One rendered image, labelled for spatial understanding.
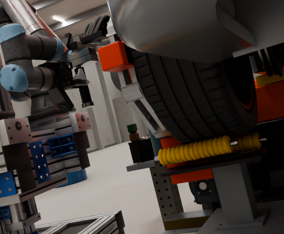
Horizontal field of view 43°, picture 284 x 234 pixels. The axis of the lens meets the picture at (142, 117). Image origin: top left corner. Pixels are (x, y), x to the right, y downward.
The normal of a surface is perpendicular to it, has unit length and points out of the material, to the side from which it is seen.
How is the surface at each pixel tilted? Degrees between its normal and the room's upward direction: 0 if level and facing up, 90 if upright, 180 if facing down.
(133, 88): 90
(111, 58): 90
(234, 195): 90
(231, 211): 90
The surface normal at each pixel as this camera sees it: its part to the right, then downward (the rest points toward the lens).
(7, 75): -0.43, 0.08
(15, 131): 0.91, -0.24
